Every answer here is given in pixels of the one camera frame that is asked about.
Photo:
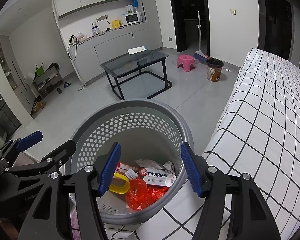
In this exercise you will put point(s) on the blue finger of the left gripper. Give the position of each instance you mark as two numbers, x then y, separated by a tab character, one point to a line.
29	141
61	154

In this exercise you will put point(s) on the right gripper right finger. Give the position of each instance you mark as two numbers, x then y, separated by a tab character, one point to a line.
193	173

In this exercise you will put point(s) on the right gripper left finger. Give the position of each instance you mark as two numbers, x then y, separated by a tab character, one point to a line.
112	159

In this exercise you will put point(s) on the red plastic bag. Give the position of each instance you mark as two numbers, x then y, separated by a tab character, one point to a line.
140	195

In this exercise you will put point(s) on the red toothpaste box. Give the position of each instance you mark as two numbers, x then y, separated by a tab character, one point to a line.
129	171

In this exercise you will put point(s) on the grey perforated laundry basket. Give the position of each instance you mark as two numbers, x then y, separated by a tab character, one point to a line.
145	129

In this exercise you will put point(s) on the shoe rack with shoes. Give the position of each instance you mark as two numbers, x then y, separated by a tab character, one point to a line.
46	81

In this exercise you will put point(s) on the white black checked bed cover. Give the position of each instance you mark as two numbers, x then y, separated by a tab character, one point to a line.
249	122

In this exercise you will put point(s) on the black glass coffee table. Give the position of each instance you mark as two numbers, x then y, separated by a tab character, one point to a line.
126	67

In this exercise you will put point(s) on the brown patterned waste bin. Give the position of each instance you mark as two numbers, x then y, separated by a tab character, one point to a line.
214	69

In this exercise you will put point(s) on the pink plastic stool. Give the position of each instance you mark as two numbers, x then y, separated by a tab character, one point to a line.
186	62

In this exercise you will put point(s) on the broom with blue dustpan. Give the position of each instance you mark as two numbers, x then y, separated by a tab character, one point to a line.
199	55

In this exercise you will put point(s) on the clear purple-label bottle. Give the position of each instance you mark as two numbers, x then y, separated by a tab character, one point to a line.
95	29

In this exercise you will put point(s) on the grey kitchen cabinet counter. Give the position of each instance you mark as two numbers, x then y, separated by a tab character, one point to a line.
87	52

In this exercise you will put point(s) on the yellow container on counter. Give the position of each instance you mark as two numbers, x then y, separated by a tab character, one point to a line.
116	24

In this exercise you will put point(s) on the white microwave oven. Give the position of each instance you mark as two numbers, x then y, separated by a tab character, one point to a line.
131	18

